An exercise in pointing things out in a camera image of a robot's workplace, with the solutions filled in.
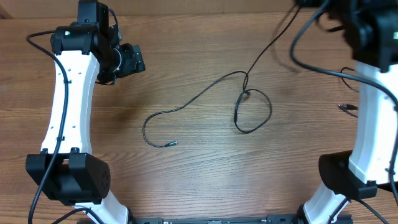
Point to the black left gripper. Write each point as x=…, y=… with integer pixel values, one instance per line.
x=135, y=62

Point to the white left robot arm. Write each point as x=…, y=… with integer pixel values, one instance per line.
x=86, y=53

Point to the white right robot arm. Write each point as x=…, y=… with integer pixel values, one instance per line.
x=370, y=29

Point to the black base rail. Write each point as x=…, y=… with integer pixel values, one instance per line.
x=270, y=219

